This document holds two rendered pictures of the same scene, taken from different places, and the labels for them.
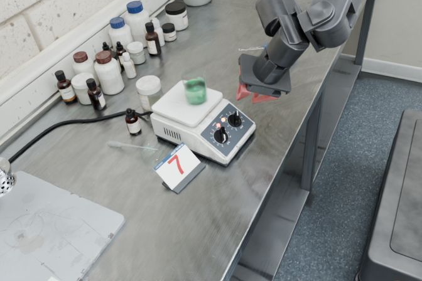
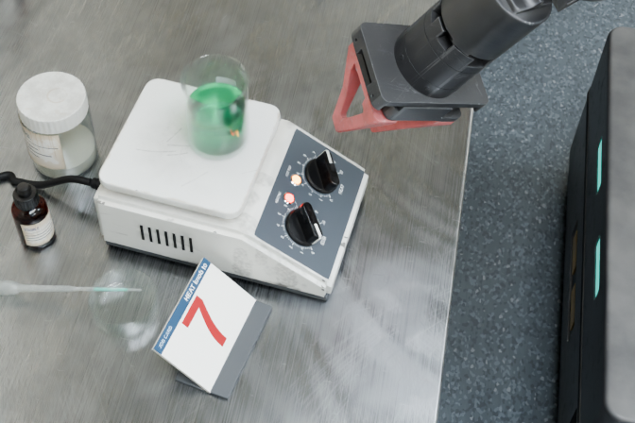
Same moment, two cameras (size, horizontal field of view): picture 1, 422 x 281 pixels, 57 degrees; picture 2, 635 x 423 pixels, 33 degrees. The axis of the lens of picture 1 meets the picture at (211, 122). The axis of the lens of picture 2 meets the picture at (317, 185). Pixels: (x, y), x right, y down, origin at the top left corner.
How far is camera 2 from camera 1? 0.26 m
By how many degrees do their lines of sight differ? 19
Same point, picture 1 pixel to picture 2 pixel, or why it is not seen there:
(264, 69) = (437, 68)
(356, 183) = (506, 215)
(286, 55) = (505, 37)
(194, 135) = (239, 238)
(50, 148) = not seen: outside the picture
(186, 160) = (223, 306)
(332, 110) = not seen: hidden behind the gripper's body
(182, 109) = (189, 171)
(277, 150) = (436, 232)
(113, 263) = not seen: outside the picture
